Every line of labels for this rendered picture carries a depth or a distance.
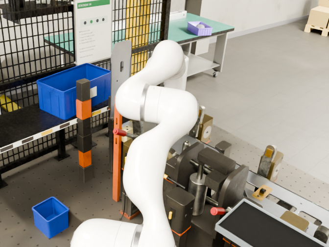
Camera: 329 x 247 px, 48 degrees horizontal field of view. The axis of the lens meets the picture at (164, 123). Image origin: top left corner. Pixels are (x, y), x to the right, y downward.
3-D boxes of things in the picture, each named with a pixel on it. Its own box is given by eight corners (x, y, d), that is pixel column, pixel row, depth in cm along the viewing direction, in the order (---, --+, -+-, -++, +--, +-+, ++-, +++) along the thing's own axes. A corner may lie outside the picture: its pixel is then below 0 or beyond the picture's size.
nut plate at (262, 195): (263, 185, 133) (264, 182, 133) (272, 189, 131) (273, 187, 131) (251, 195, 128) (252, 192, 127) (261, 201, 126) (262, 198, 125)
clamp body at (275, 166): (269, 217, 163) (289, 151, 146) (255, 232, 155) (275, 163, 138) (255, 210, 167) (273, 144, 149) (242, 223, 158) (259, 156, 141)
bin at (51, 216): (70, 226, 149) (69, 209, 144) (49, 239, 142) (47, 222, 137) (54, 212, 155) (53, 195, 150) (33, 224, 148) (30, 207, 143)
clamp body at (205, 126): (207, 178, 184) (218, 115, 167) (193, 188, 176) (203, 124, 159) (197, 172, 187) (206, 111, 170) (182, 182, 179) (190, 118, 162)
